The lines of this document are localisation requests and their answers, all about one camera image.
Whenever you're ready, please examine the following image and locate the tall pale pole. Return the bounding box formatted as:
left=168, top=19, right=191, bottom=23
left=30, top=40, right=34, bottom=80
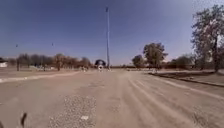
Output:
left=105, top=6, right=111, bottom=70

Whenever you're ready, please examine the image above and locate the small green tree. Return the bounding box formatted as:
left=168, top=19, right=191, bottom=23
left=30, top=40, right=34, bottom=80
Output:
left=131, top=54, right=146, bottom=69

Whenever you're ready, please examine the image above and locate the brown gravel dirt road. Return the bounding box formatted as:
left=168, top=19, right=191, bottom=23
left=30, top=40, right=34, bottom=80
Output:
left=0, top=68, right=224, bottom=128

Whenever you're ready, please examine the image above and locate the green leafy tree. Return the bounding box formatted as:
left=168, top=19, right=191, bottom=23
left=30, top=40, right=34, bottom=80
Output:
left=143, top=42, right=169, bottom=70

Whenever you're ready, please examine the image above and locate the row of brown trees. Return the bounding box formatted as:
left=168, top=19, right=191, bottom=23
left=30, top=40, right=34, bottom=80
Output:
left=6, top=53, right=92, bottom=72

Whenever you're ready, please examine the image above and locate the pale kerb strip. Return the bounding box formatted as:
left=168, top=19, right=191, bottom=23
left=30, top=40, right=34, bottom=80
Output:
left=0, top=70, right=82, bottom=84

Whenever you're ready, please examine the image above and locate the raised dirt verge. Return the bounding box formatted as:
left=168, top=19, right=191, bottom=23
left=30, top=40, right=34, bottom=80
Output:
left=148, top=69, right=224, bottom=88

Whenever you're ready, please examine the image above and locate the large leafy tree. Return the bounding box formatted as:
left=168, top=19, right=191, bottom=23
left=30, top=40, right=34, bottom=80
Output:
left=190, top=4, right=224, bottom=73

